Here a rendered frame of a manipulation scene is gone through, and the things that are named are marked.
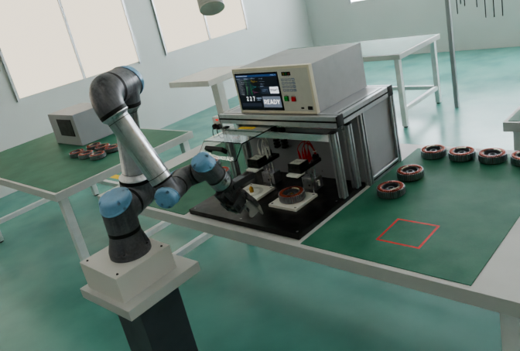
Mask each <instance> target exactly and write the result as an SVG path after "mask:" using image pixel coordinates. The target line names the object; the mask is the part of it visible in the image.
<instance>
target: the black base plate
mask: <svg viewBox="0 0 520 351"><path fill-rule="evenodd" d="M263 171H265V170H264V169H261V170H259V171H258V172H254V174H255V178H254V179H252V180H251V181H249V182H247V183H245V184H244V185H243V186H240V187H241V189H243V188H245V187H246V186H248V185H250V184H251V183H253V184H258V185H264V186H271V183H267V182H264V181H263V178H262V172H263ZM280 173H281V177H282V180H281V181H279V182H277V183H276V184H273V187H275V189H274V190H273V191H271V192H270V193H269V194H267V195H266V196H264V197H262V198H261V199H260V200H258V203H259V205H260V206H261V208H262V211H263V214H261V213H260V212H257V213H256V215H255V216H254V217H250V216H249V211H247V210H245V209H243V210H242V212H241V214H240V213H238V214H235V213H234V212H231V211H230V210H228V211H227V210H226V209H225V208H224V207H223V206H222V205H221V204H220V203H221V202H220V201H219V200H218V199H217V198H216V197H215V196H214V195H212V196H211V197H209V198H208V199H205V200H204V201H203V202H201V203H199V204H197V205H196V206H194V207H193V208H191V209H189V211H190V214H193V215H198V216H203V217H206V218H210V219H213V220H220V221H223V222H226V223H232V224H235V225H238V226H243V227H248V228H252V229H255V230H260V231H265V232H268V233H273V234H277V235H280V236H284V237H290V238H293V239H297V240H300V239H301V238H303V237H304V236H305V235H306V234H308V233H309V232H310V231H311V230H312V229H313V228H315V227H316V226H317V225H319V224H320V223H321V222H323V221H324V220H325V219H326V218H327V217H328V216H330V215H331V214H332V213H334V212H335V211H336V210H338V209H339V208H340V207H341V206H343V205H344V204H345V203H346V202H347V201H348V200H349V199H351V198H352V197H353V196H355V195H356V194H357V193H359V192H360V191H361V190H362V189H363V188H364V187H365V182H361V187H360V186H359V188H358V189H356V187H355V188H352V185H351V180H346V182H347V190H348V195H349V196H348V197H347V198H346V199H343V198H339V196H338V191H337V183H336V179H333V178H327V177H322V180H323V186H322V187H321V188H319V189H318V190H315V192H316V193H317V195H318V196H317V197H316V198H315V199H313V200H312V201H310V202H309V203H307V204H306V205H305V206H304V207H302V208H301V209H300V210H298V211H297V212H294V211H289V210H282V209H278V208H274V207H269V204H270V203H271V202H272V201H274V200H275V199H277V198H279V192H280V191H281V190H282V189H284V188H286V187H290V186H301V187H303V182H302V177H303V176H304V175H302V176H300V177H299V178H291V177H286V175H287V174H288V173H289V172H280Z"/></svg>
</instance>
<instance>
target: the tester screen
mask: <svg viewBox="0 0 520 351"><path fill-rule="evenodd" d="M235 77H236V81H237V84H238V90H239V94H240V97H241V103H262V107H243V104H242V107H243V108H277V109H283V107H264V104H263V99H262V97H271V96H280V93H279V94H262V92H261V89H260V87H278V88H279V85H278V82H277V78H276V74H275V73H270V74H256V75H242V76H235ZM246 97H255V99H256V101H247V100H246Z"/></svg>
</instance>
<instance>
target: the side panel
mask: <svg viewBox="0 0 520 351"><path fill-rule="evenodd" d="M358 120H359V125H360V130H361V140H362V145H363V150H364V159H365V165H366V169H367V174H368V182H365V185H366V186H368V185H369V186H372V184H374V183H376V182H377V181H378V180H379V179H380V178H381V177H382V176H384V175H385V174H386V173H387V172H389V171H390V170H391V169H393V168H394V167H395V166H397V164H399V163H400V162H401V161H402V156H401V150H400V144H399V133H398V127H397V121H396V115H395V104H394V97H393V95H392V96H390V97H388V98H386V99H384V100H383V101H381V102H380V103H378V104H376V105H375V106H374V107H371V108H370V109H368V110H366V111H365V112H364V113H362V114H360V115H358Z"/></svg>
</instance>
